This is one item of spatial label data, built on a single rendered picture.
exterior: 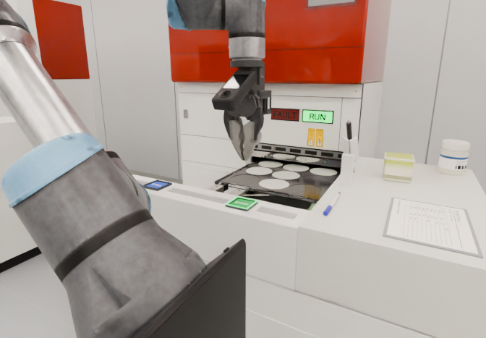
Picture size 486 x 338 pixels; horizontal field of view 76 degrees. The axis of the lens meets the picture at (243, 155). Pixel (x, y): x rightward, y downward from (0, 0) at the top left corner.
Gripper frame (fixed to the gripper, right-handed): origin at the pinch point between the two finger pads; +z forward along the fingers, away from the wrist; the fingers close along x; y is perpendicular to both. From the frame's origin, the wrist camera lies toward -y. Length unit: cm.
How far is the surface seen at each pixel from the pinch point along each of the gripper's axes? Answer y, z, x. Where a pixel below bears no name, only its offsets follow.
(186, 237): -4.6, 20.9, 13.2
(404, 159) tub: 32.8, 5.0, -31.2
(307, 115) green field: 58, -2, 3
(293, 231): -4.7, 12.8, -13.8
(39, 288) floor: 27, 107, 156
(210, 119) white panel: 58, 2, 48
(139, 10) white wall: 208, -86, 237
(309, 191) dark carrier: 31.8, 18.0, -6.0
